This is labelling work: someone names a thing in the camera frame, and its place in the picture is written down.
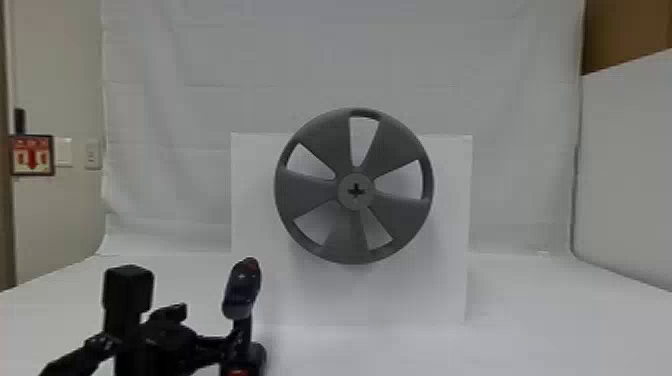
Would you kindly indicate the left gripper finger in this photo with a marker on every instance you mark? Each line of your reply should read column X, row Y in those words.
column 216, row 347
column 169, row 313

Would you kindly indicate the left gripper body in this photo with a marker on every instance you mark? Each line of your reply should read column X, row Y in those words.
column 157, row 346

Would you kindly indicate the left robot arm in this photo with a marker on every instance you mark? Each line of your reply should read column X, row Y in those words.
column 73, row 359

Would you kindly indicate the drill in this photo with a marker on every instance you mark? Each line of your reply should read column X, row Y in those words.
column 241, row 288

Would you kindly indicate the grey wheel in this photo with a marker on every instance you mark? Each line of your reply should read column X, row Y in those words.
column 315, row 189

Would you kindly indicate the white panel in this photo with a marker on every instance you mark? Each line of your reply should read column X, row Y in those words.
column 257, row 283
column 624, row 173

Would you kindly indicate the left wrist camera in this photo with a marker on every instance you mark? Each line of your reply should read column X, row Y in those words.
column 127, row 294

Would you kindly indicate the white wall switch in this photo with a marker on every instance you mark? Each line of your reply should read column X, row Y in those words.
column 63, row 152
column 93, row 154

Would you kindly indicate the red framed wall sign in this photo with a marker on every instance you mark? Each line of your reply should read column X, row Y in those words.
column 31, row 155

